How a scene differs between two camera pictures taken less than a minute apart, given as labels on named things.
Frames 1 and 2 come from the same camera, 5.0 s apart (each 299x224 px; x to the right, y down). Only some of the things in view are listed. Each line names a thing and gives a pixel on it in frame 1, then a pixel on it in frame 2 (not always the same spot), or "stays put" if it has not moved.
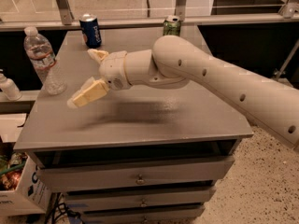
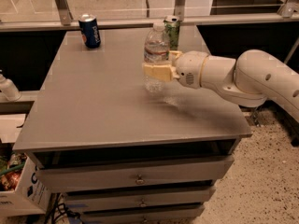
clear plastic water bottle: [44, 62] to [156, 49]
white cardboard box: [31, 194] stays put
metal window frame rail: [288, 12] stays put
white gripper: [114, 70] to [189, 67]
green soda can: [172, 25] stays put
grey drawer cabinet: [146, 154] stays put
